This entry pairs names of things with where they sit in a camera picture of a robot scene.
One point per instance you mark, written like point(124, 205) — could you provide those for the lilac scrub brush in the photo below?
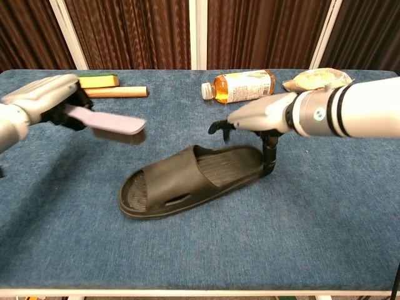
point(109, 122)

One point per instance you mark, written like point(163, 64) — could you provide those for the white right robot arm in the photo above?
point(359, 106)

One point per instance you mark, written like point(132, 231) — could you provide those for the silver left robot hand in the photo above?
point(47, 93)

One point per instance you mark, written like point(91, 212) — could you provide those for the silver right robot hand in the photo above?
point(262, 114)

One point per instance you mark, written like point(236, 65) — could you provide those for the white partition frame post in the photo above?
point(197, 31)
point(325, 34)
point(67, 34)

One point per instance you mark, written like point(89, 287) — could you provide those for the black rubber slipper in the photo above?
point(175, 178)

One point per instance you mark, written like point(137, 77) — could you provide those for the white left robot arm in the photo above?
point(11, 128)

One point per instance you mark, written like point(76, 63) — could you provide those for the beige snack bag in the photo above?
point(315, 78)

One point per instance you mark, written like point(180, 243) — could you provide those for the white table frame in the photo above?
point(200, 293)

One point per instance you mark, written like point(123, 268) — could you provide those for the wooden rolling pin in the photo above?
point(125, 92)

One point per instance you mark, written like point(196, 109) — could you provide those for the yellow green sponge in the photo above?
point(100, 82)

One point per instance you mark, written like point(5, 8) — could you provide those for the brown pleated curtain panel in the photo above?
point(265, 31)
point(368, 31)
point(28, 31)
point(131, 31)

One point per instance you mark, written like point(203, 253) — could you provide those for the amber liquid plastic bottle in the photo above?
point(243, 86)

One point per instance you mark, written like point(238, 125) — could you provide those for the blue fabric table cover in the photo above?
point(281, 218)

